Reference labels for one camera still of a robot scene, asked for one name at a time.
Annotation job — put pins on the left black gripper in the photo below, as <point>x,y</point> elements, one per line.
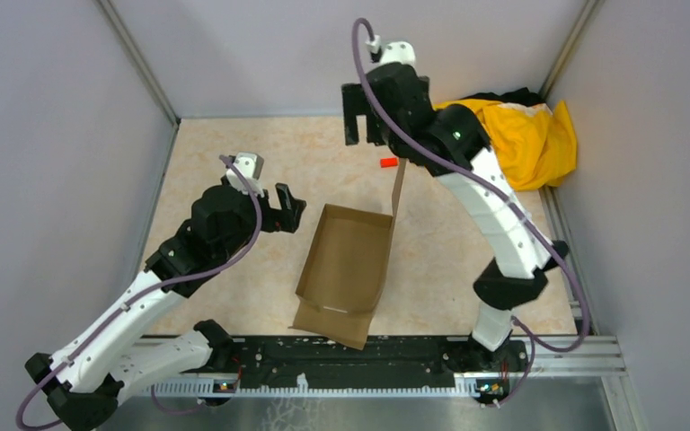
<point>291,207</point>

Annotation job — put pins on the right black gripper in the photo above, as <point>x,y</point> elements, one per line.
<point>354,105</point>

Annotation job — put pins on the brown cardboard box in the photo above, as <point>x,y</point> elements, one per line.
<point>345,270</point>

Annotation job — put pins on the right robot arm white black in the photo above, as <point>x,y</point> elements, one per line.
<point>522,255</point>

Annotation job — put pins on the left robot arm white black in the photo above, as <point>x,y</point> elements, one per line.
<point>88,379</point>

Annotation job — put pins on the small red block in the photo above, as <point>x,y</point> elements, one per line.
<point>388,162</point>

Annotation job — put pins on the black cloth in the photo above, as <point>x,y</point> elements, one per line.
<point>522,96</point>

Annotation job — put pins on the yellow cloth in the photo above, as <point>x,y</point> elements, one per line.
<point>536,146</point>

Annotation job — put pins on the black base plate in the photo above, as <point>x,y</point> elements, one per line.
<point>385,363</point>

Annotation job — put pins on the aluminium frame rail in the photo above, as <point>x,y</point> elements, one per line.
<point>595,357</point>

